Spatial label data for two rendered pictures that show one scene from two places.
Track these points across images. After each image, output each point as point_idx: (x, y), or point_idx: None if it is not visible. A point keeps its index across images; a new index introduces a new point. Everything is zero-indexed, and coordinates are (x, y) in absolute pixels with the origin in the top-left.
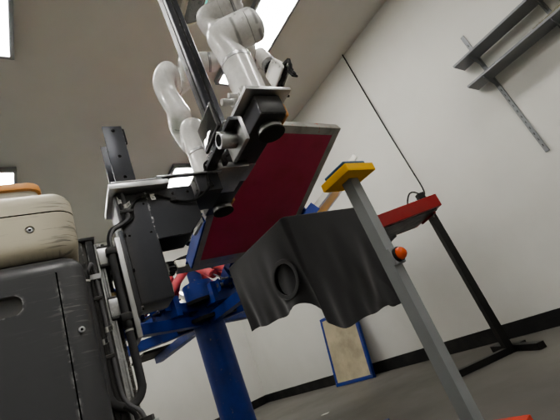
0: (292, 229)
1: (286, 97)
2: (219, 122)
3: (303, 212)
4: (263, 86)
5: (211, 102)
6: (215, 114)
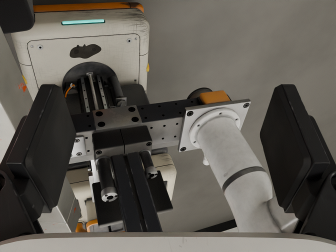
0: (33, 8)
1: (238, 100)
2: (161, 174)
3: None
4: (241, 126)
5: (172, 205)
6: (165, 186)
